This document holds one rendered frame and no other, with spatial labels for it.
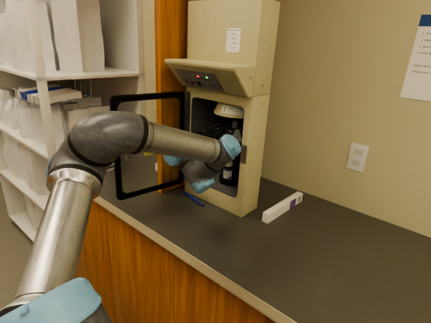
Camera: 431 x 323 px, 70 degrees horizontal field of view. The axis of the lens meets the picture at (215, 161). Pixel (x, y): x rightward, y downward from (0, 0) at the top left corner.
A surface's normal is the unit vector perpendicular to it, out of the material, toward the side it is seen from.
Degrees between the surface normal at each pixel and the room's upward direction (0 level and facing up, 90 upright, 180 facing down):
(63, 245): 40
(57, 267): 36
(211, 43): 90
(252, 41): 90
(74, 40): 96
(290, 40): 90
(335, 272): 0
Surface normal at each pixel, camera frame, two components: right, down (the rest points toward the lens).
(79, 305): 0.69, -0.62
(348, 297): 0.05, -0.93
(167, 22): 0.76, 0.27
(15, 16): 0.35, 0.42
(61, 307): 0.53, -0.58
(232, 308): -0.65, 0.24
